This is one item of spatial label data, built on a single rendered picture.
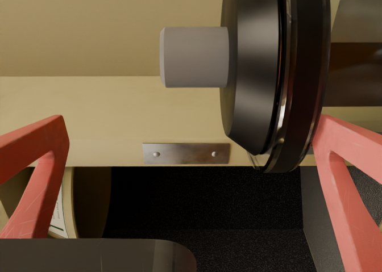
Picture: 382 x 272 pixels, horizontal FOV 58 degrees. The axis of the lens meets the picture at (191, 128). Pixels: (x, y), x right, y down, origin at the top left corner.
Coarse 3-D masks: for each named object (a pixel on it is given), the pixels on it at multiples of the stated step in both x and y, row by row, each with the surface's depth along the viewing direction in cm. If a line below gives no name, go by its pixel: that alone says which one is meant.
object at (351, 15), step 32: (288, 0) 11; (352, 0) 12; (288, 32) 11; (352, 32) 12; (288, 64) 11; (352, 64) 12; (288, 96) 11; (320, 96) 11; (352, 96) 12; (256, 160) 16
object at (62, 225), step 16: (64, 176) 35; (80, 176) 50; (96, 176) 51; (64, 192) 35; (80, 192) 50; (96, 192) 51; (64, 208) 35; (80, 208) 48; (96, 208) 49; (64, 224) 36; (80, 224) 46; (96, 224) 48
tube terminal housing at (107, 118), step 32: (0, 96) 33; (32, 96) 33; (64, 96) 33; (96, 96) 33; (128, 96) 33; (160, 96) 33; (192, 96) 33; (0, 128) 29; (96, 128) 29; (128, 128) 29; (160, 128) 29; (192, 128) 29; (96, 160) 29; (128, 160) 29; (0, 192) 31; (0, 224) 33
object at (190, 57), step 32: (224, 0) 17; (256, 0) 12; (160, 32) 16; (192, 32) 15; (224, 32) 15; (256, 32) 12; (160, 64) 15; (192, 64) 15; (224, 64) 15; (256, 64) 12; (224, 96) 17; (256, 96) 13; (224, 128) 17; (256, 128) 13
